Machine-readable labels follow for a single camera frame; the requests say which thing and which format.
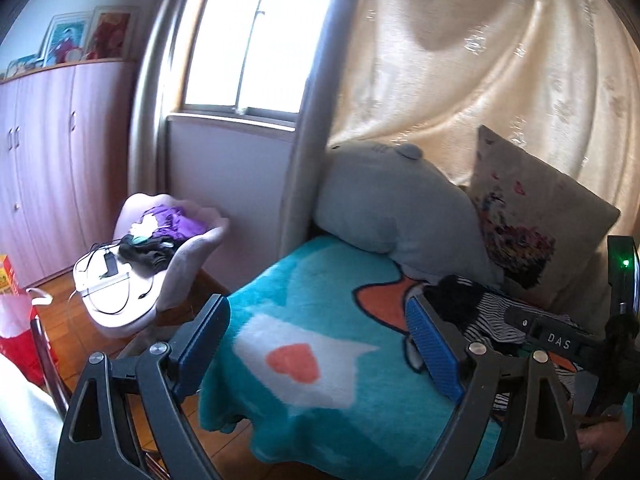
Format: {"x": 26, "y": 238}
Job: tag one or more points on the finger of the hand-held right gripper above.
{"x": 555, "y": 337}

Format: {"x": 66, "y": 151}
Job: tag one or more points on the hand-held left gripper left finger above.
{"x": 200, "y": 342}

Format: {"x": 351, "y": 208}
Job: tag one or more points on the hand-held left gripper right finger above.
{"x": 430, "y": 352}

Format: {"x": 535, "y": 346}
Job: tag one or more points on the black and white striped pants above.
{"x": 492, "y": 310}

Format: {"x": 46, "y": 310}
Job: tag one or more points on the person's right hand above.
{"x": 602, "y": 442}

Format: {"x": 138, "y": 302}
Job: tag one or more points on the pink shell-shaped chair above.
{"x": 195, "y": 255}

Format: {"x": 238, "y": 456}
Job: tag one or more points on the black cloth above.
{"x": 147, "y": 255}

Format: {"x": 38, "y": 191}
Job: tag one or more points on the teal printed blanket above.
{"x": 310, "y": 320}

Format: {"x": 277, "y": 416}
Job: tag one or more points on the black phone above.
{"x": 110, "y": 263}

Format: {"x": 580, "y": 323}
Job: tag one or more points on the cream printed cushion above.
{"x": 530, "y": 215}

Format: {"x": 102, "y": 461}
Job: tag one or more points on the purple cloth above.
{"x": 175, "y": 220}

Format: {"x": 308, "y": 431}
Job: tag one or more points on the grey plush pillow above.
{"x": 395, "y": 205}

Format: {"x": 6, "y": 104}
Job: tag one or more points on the red plastic bag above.
{"x": 17, "y": 335}

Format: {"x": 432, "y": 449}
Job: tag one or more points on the white cloth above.
{"x": 25, "y": 425}

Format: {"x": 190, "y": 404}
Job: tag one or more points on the yellow box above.
{"x": 9, "y": 275}

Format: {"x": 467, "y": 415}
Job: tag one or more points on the pink wooden wardrobe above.
{"x": 60, "y": 160}

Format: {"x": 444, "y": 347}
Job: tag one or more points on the cream curtain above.
{"x": 475, "y": 60}

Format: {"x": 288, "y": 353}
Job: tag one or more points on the window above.
{"x": 255, "y": 35}

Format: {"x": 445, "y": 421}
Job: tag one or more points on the large framed picture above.
{"x": 112, "y": 32}
{"x": 65, "y": 40}

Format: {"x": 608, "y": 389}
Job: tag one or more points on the small framed picture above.
{"x": 24, "y": 66}

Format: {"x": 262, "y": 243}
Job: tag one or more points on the dark metal frame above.
{"x": 50, "y": 365}

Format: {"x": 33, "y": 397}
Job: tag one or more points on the grey metal post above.
{"x": 312, "y": 125}
{"x": 150, "y": 85}

